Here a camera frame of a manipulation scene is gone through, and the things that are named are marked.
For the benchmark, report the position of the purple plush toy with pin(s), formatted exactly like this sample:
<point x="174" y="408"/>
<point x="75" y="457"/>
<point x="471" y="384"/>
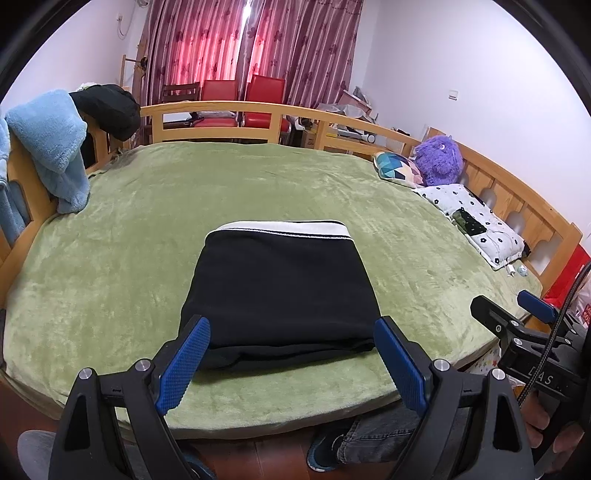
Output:
<point x="438" y="159"/>

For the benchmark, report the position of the geometric patterned pillow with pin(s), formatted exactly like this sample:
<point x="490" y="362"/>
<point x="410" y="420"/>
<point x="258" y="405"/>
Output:
<point x="397" y="167"/>

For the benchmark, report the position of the light blue fleece garment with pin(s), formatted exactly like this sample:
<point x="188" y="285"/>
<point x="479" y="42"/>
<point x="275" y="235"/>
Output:
<point x="51" y="138"/>

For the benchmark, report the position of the white roll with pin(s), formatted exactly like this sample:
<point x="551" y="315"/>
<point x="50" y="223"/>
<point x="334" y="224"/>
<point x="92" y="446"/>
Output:
<point x="358" y="134"/>

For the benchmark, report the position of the person's dark blue shoe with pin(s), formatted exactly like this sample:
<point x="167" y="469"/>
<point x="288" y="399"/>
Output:
<point x="323" y="454"/>
<point x="203" y="468"/>

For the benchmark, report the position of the black garment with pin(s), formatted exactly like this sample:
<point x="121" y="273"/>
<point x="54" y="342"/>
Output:
<point x="111" y="108"/>

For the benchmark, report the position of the grey cloth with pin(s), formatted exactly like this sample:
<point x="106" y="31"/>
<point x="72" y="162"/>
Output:
<point x="37" y="454"/>

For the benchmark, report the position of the star patterned cloth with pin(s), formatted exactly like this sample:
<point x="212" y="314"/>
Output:
<point x="485" y="360"/>

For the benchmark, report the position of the person's leg in jeans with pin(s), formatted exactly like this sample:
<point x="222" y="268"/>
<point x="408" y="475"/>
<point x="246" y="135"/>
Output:
<point x="378" y="434"/>

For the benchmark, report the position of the dark smartphone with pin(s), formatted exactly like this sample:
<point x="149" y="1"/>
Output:
<point x="471" y="224"/>

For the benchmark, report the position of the red bag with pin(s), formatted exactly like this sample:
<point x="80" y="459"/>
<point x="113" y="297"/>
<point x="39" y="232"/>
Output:
<point x="577" y="263"/>

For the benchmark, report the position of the red floral curtain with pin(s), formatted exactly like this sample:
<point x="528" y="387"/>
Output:
<point x="207" y="41"/>

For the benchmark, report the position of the wooden bed frame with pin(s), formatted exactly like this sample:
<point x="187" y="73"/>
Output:
<point x="207" y="107"/>

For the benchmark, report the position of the dark wooden chair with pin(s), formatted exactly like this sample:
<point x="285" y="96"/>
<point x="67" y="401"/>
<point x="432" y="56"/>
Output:
<point x="182" y="90"/>

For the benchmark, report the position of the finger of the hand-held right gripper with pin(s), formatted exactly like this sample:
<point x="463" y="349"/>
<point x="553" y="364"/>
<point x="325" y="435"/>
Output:
<point x="535" y="304"/>
<point x="489" y="314"/>

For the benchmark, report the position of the red chair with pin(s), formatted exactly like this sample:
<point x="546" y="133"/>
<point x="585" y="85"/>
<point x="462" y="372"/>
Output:
<point x="265" y="87"/>
<point x="219" y="90"/>

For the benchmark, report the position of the wooden coat rack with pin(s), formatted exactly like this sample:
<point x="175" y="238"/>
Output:
<point x="138" y="69"/>

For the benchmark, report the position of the green fleece blanket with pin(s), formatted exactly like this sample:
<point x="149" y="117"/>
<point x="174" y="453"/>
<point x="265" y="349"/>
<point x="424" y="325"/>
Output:
<point x="138" y="230"/>

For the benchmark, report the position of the black pants with white stripe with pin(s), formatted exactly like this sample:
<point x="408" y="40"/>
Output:
<point x="277" y="286"/>

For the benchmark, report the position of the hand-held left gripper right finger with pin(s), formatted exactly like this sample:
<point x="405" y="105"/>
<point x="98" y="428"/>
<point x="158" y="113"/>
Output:
<point x="399" y="364"/>

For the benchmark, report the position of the white floral pillow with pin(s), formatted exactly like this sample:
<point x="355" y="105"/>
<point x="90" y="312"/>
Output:
<point x="494" y="235"/>

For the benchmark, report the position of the person's right hand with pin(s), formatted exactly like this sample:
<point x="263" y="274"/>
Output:
<point x="535" y="415"/>

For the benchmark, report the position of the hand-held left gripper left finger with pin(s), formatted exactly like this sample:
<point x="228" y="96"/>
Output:
<point x="184" y="364"/>

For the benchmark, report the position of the cardboard box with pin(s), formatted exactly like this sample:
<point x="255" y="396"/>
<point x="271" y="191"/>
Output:
<point x="353" y="101"/>

